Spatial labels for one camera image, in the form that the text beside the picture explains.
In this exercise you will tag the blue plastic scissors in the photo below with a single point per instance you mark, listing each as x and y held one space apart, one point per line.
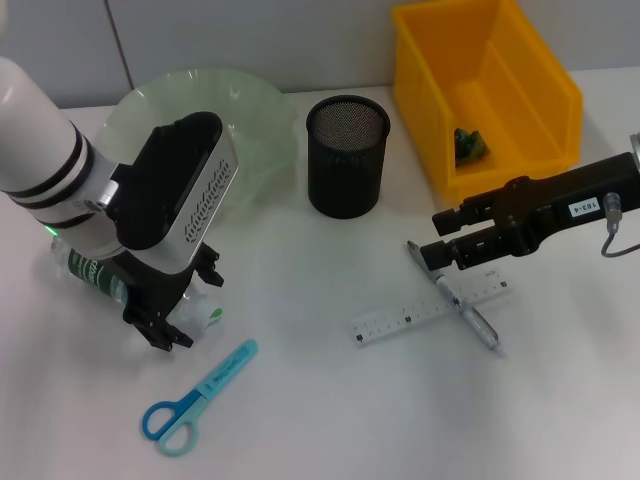
170 425

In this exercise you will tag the yellow plastic bin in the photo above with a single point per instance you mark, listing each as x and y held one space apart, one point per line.
525 100

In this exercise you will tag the green glass fruit bowl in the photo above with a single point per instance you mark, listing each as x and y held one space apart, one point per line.
260 130

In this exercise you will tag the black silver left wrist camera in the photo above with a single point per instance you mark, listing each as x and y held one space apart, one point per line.
165 190

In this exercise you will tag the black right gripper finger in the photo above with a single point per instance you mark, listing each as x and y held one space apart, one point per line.
450 220
437 255

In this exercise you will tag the black mesh pen cup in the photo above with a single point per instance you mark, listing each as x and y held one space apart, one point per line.
345 170

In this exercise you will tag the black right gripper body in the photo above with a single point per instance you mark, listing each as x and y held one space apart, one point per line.
555 210

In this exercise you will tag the clear green-label water bottle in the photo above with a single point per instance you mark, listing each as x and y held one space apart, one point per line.
90 272

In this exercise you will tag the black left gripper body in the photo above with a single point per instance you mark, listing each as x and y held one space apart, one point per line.
160 295

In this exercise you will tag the green plastic wrapper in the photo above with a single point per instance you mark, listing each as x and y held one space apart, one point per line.
470 147

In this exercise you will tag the grey white pen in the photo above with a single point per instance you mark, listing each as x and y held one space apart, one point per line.
475 320

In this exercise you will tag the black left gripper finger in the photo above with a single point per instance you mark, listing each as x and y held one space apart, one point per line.
162 335
210 267

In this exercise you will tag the clear plastic ruler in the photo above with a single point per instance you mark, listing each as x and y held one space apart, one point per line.
385 322

